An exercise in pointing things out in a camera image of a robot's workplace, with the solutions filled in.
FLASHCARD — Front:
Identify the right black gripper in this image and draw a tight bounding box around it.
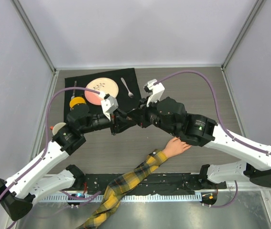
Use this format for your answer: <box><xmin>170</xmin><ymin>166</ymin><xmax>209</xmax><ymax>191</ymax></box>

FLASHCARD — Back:
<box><xmin>130</xmin><ymin>95</ymin><xmax>178</xmax><ymax>136</ymax></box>

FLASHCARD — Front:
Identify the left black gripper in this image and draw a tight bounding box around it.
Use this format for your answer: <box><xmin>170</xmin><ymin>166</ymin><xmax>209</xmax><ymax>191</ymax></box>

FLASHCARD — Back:
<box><xmin>80</xmin><ymin>108</ymin><xmax>137</xmax><ymax>135</ymax></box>

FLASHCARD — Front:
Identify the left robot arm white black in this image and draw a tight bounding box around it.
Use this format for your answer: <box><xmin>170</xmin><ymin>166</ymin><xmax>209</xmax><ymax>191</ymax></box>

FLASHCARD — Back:
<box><xmin>0</xmin><ymin>103</ymin><xmax>136</xmax><ymax>221</ymax></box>

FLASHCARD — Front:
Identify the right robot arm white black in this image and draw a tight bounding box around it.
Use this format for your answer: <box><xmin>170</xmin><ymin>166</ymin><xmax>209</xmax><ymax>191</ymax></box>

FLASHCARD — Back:
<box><xmin>127</xmin><ymin>97</ymin><xmax>271</xmax><ymax>188</ymax></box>

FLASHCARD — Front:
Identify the black cloth placemat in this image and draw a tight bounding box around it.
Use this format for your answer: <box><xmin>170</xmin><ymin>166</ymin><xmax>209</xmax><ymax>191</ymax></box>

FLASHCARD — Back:
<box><xmin>64</xmin><ymin>68</ymin><xmax>141</xmax><ymax>120</ymax></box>

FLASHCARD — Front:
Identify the silver fork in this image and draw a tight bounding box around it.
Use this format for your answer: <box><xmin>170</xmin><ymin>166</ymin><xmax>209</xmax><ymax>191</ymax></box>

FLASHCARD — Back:
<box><xmin>120</xmin><ymin>77</ymin><xmax>134</xmax><ymax>98</ymax></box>

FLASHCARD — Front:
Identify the pink ceramic plate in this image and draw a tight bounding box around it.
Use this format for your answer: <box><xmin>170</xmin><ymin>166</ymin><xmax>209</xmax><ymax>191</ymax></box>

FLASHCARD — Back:
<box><xmin>84</xmin><ymin>78</ymin><xmax>119</xmax><ymax>105</ymax></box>

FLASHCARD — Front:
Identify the yellow cup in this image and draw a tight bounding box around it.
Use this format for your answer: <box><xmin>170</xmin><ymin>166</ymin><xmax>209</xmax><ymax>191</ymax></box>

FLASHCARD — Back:
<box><xmin>69</xmin><ymin>96</ymin><xmax>86</xmax><ymax>110</ymax></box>

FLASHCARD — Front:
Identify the silver knife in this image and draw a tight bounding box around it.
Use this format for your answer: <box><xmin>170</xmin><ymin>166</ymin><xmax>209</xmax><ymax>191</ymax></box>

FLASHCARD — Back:
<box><xmin>71</xmin><ymin>81</ymin><xmax>77</xmax><ymax>100</ymax></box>

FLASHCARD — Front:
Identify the white cup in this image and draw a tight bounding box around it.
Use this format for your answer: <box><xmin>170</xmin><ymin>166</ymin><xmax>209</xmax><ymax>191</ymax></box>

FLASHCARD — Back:
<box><xmin>52</xmin><ymin>122</ymin><xmax>66</xmax><ymax>135</ymax></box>

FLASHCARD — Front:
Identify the yellow plaid sleeve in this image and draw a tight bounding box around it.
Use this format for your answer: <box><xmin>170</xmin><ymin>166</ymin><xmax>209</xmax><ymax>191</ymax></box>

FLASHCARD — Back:
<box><xmin>78</xmin><ymin>150</ymin><xmax>168</xmax><ymax>229</ymax></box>

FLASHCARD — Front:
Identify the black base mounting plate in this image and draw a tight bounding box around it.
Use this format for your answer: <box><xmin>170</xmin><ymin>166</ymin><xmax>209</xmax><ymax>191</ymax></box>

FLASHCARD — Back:
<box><xmin>56</xmin><ymin>173</ymin><xmax>227</xmax><ymax>194</ymax></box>

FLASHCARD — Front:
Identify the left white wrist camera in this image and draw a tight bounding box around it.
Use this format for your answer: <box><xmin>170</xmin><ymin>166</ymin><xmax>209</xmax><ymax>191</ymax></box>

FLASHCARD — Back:
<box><xmin>100</xmin><ymin>92</ymin><xmax>119</xmax><ymax>121</ymax></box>

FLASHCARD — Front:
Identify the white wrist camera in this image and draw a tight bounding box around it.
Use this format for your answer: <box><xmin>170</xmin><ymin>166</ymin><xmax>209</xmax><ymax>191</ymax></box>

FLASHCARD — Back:
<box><xmin>144</xmin><ymin>79</ymin><xmax>165</xmax><ymax>107</ymax></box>
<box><xmin>100</xmin><ymin>92</ymin><xmax>119</xmax><ymax>121</ymax></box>

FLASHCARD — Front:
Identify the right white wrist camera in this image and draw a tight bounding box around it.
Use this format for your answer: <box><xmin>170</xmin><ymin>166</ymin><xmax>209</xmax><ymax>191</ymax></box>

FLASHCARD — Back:
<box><xmin>144</xmin><ymin>79</ymin><xmax>165</xmax><ymax>107</ymax></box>

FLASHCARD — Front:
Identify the white slotted cable duct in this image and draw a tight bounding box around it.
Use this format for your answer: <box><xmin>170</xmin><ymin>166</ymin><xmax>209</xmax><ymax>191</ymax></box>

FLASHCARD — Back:
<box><xmin>33</xmin><ymin>193</ymin><xmax>202</xmax><ymax>205</ymax></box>

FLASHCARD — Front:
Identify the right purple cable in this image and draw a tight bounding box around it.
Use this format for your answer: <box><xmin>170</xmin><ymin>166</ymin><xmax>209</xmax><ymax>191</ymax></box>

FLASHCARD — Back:
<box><xmin>158</xmin><ymin>70</ymin><xmax>271</xmax><ymax>208</ymax></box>

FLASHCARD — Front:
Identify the purple cable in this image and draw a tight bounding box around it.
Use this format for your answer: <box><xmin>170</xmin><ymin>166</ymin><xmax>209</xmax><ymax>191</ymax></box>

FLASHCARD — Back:
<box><xmin>0</xmin><ymin>87</ymin><xmax>107</xmax><ymax>229</ymax></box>
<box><xmin>158</xmin><ymin>70</ymin><xmax>271</xmax><ymax>208</ymax></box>

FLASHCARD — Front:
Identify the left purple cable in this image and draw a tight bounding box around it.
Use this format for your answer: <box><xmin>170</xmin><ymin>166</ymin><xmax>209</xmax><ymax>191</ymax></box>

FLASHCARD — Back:
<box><xmin>0</xmin><ymin>87</ymin><xmax>107</xmax><ymax>229</ymax></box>

